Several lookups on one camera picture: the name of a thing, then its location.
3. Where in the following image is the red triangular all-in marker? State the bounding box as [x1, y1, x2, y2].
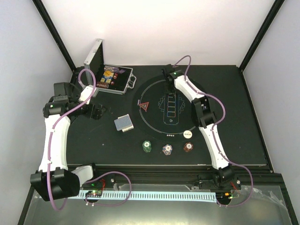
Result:
[139, 102, 149, 112]

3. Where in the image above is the green poker chip stack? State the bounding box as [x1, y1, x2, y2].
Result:
[142, 141, 151, 153]

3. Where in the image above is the blue white chip stack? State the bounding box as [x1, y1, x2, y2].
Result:
[162, 144, 173, 156]

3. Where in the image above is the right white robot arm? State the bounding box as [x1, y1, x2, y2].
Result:
[162, 64, 234, 189]

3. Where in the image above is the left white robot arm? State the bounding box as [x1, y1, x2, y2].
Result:
[30, 82, 105, 201]

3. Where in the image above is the orange black chip roll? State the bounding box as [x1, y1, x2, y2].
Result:
[97, 83, 109, 89]

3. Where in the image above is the blue backed card deck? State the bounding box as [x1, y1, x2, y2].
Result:
[114, 114, 134, 132]

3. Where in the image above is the open aluminium poker case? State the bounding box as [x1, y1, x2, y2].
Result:
[83, 38, 136, 95]

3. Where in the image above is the yellow big blind button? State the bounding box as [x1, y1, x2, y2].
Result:
[104, 71, 114, 77]

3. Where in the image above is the round black poker mat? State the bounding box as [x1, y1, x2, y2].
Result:
[132, 75, 201, 143]

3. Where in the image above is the purple chip roll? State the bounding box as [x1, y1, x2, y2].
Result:
[104, 65, 119, 73]

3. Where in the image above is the white dealer button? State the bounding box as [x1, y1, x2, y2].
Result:
[183, 130, 193, 139]

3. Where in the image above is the brown poker chip stack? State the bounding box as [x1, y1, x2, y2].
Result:
[183, 142, 193, 152]

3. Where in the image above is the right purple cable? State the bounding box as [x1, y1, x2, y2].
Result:
[172, 55, 254, 208]

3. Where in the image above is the purple cable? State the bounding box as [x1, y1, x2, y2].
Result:
[172, 55, 254, 208]
[46, 69, 97, 211]

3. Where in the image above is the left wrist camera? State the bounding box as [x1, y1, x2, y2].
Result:
[53, 82, 74, 102]

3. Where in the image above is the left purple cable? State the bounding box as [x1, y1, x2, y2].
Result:
[46, 69, 97, 211]

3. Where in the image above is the white slotted cable duct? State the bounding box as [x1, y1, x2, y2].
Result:
[74, 190, 217, 203]

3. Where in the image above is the black aluminium rail base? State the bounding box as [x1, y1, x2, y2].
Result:
[35, 164, 284, 190]

